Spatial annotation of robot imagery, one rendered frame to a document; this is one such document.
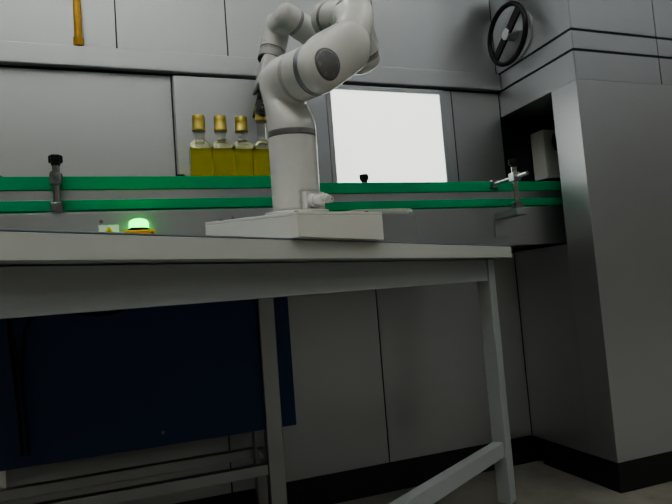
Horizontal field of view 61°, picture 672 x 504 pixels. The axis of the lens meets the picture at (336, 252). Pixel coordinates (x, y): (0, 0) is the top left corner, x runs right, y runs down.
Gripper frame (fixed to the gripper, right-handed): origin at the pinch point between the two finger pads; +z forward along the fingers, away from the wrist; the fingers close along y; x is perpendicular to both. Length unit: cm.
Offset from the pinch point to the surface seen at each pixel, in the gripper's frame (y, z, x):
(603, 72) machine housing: 20, -35, 98
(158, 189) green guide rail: 14.2, 32.0, -21.7
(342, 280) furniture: 50, 48, 17
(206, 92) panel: -11.5, -5.0, -15.3
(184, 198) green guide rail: 14.4, 32.7, -15.3
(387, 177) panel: -13.1, 5.1, 46.4
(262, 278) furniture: 61, 52, -1
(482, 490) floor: -5, 98, 92
